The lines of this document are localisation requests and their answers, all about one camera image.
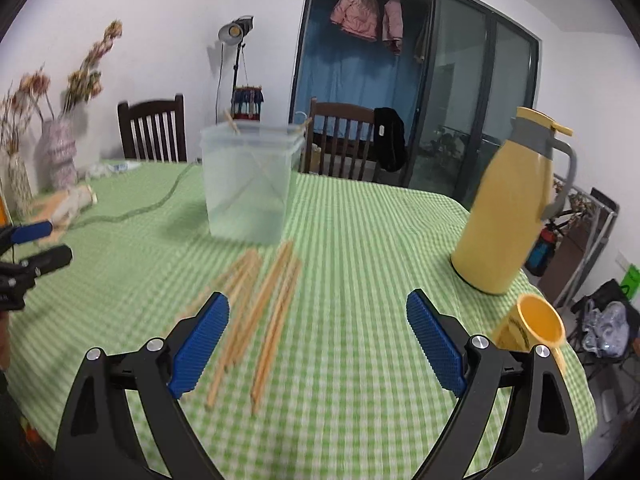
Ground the brown paper bag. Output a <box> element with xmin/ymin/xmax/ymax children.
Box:
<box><xmin>302</xmin><ymin>144</ymin><xmax>324</xmax><ymax>174</ymax></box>

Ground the olive hanging garment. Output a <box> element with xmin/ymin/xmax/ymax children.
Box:
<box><xmin>414</xmin><ymin>14</ymin><xmax>432</xmax><ymax>64</ymax></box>

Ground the dark wooden chair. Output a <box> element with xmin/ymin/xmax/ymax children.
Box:
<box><xmin>300</xmin><ymin>97</ymin><xmax>382</xmax><ymax>182</ymax></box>
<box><xmin>117</xmin><ymin>93</ymin><xmax>189</xmax><ymax>163</ymax></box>

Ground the short dried flower bunch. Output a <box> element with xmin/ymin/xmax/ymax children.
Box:
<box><xmin>0</xmin><ymin>64</ymin><xmax>52</xmax><ymax>161</ymax></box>

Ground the light bamboo chopstick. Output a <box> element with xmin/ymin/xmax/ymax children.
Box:
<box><xmin>223</xmin><ymin>109</ymin><xmax>281</xmax><ymax>197</ymax></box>
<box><xmin>232</xmin><ymin>116</ymin><xmax>313</xmax><ymax>203</ymax></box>

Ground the black garment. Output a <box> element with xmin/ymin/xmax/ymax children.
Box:
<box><xmin>372</xmin><ymin>106</ymin><xmax>407</xmax><ymax>173</ymax></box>

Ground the yellow thermos jug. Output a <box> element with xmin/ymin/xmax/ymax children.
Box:
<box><xmin>450</xmin><ymin>106</ymin><xmax>579</xmax><ymax>296</ymax></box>

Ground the studio light on stand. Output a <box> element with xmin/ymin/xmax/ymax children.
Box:
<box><xmin>214</xmin><ymin>15</ymin><xmax>264</xmax><ymax>124</ymax></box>

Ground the pink patterned vase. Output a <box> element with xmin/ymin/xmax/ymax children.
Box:
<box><xmin>40</xmin><ymin>118</ymin><xmax>79</xmax><ymax>192</ymax></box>

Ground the blue bottle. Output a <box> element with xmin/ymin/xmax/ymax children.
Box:
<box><xmin>525</xmin><ymin>239</ymin><xmax>554</xmax><ymax>277</ymax></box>

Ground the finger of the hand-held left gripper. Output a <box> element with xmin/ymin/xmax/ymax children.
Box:
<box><xmin>0</xmin><ymin>220</ymin><xmax>54</xmax><ymax>257</ymax></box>
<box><xmin>17</xmin><ymin>245</ymin><xmax>74</xmax><ymax>282</ymax></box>

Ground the white plastic bag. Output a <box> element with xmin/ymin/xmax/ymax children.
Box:
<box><xmin>82</xmin><ymin>159</ymin><xmax>144</xmax><ymax>181</ymax></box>

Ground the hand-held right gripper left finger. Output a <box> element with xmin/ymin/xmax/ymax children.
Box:
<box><xmin>54</xmin><ymin>291</ymin><xmax>231</xmax><ymax>480</ymax></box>

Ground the metal folding rack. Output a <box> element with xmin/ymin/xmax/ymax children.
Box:
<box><xmin>542</xmin><ymin>174</ymin><xmax>621</xmax><ymax>307</ymax></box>

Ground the wooden chopstick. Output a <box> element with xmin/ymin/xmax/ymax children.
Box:
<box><xmin>175</xmin><ymin>240</ymin><xmax>303</xmax><ymax>417</ymax></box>

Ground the clear plastic container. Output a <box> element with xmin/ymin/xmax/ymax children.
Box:
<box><xmin>200</xmin><ymin>122</ymin><xmax>307</xmax><ymax>246</ymax></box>

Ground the yellow cup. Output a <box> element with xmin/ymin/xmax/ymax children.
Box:
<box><xmin>492</xmin><ymin>293</ymin><xmax>569</xmax><ymax>377</ymax></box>

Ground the green cable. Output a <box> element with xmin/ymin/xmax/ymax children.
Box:
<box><xmin>69</xmin><ymin>162</ymin><xmax>202</xmax><ymax>232</ymax></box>

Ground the small pink jacket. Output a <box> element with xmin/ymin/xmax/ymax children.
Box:
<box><xmin>381</xmin><ymin>0</ymin><xmax>404</xmax><ymax>56</ymax></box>

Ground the black framed sliding glass door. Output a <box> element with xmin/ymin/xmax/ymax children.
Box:
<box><xmin>409</xmin><ymin>0</ymin><xmax>542</xmax><ymax>207</ymax></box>

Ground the clear glass vase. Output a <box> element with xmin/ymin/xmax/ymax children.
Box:
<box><xmin>2</xmin><ymin>151</ymin><xmax>34</xmax><ymax>217</ymax></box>

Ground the black bag with shoes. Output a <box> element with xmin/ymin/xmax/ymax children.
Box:
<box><xmin>569</xmin><ymin>279</ymin><xmax>640</xmax><ymax>362</ymax></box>

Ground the large pink jacket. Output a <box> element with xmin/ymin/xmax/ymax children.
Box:
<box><xmin>329</xmin><ymin>0</ymin><xmax>381</xmax><ymax>42</ymax></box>

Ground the red blue woven hanging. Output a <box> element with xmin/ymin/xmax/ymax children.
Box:
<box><xmin>230</xmin><ymin>83</ymin><xmax>266</xmax><ymax>122</ymax></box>

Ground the blue curtain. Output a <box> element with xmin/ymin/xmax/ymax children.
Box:
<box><xmin>297</xmin><ymin>6</ymin><xmax>427</xmax><ymax>127</ymax></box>

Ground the green checked tablecloth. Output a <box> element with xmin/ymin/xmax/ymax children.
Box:
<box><xmin>0</xmin><ymin>159</ymin><xmax>599</xmax><ymax>480</ymax></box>

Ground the beige cloth bundle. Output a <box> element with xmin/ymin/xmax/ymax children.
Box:
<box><xmin>37</xmin><ymin>184</ymin><xmax>99</xmax><ymax>227</ymax></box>

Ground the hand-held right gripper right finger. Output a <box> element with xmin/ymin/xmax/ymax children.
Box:
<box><xmin>406</xmin><ymin>289</ymin><xmax>586</xmax><ymax>480</ymax></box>

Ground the tall dried flower bunch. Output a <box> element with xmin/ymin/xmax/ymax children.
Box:
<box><xmin>61</xmin><ymin>19</ymin><xmax>124</xmax><ymax>122</ymax></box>

